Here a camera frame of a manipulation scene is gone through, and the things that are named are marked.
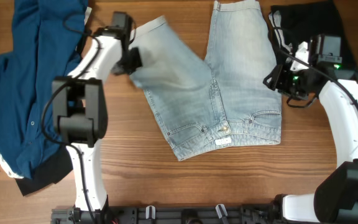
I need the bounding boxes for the light blue denim shorts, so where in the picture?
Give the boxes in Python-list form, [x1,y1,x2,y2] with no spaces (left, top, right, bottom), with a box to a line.
[131,0,282,161]

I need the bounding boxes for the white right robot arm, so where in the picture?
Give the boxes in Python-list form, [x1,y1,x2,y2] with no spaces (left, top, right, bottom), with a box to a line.
[263,34,358,223]

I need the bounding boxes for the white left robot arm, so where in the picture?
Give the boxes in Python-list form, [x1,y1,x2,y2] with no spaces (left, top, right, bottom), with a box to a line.
[49,12,142,220]

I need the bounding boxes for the folded black shorts white stripes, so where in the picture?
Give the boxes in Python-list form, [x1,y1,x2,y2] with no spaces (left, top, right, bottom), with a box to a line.
[268,1,358,83]

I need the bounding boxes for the dark blue shirt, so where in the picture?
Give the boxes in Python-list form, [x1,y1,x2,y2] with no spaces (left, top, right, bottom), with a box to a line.
[0,0,88,179]

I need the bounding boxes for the black garment under pile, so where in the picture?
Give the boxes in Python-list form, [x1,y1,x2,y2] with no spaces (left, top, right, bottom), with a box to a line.
[15,147,73,196]

